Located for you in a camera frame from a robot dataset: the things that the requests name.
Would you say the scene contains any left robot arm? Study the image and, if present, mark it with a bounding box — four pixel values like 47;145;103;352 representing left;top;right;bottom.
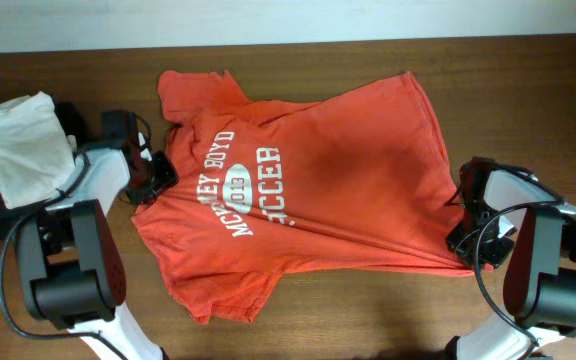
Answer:
4;110;178;359

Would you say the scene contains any folded white t-shirt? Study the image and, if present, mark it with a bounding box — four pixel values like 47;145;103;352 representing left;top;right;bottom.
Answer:
0;92;75;209

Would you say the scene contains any red printed t-shirt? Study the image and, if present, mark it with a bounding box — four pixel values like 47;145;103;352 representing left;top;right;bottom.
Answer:
133;71;469;324

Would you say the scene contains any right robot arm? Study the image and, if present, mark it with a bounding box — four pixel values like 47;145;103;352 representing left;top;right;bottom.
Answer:
444;157;576;359

